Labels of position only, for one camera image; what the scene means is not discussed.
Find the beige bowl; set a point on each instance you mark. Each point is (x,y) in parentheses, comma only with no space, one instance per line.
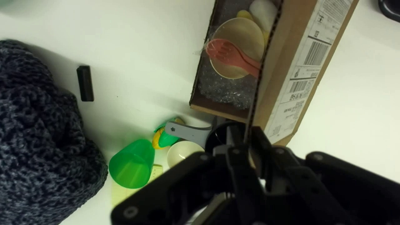
(239,33)

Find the green and yellow toy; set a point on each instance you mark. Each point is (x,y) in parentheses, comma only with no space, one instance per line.
(163,138)

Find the yellow soft item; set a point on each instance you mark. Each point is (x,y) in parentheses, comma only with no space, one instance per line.
(245,15)

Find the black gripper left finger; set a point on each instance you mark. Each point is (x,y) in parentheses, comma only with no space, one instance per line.
(188,191)

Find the black flat plate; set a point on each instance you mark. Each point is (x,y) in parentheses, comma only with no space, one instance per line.
(390,8)

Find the grey foam padding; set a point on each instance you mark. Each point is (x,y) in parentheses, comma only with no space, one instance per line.
(225,91)

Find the pink plastic spork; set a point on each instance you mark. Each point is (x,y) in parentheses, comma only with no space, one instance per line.
(231,54)

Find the white soft item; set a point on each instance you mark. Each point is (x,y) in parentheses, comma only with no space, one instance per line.
(263,14)

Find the brown cardboard box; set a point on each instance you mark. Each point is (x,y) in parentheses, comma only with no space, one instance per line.
(291,63)

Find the cream small bowl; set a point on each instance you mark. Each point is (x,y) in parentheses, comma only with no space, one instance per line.
(183,150)

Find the dark blue knitted cloth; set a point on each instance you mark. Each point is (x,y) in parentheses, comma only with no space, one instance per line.
(41,138)

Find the green plastic cup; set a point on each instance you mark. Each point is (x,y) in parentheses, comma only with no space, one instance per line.
(133,164)

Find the small black block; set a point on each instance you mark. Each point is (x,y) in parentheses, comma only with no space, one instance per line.
(85,83)

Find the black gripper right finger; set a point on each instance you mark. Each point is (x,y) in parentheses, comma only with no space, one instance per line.
(333,195)

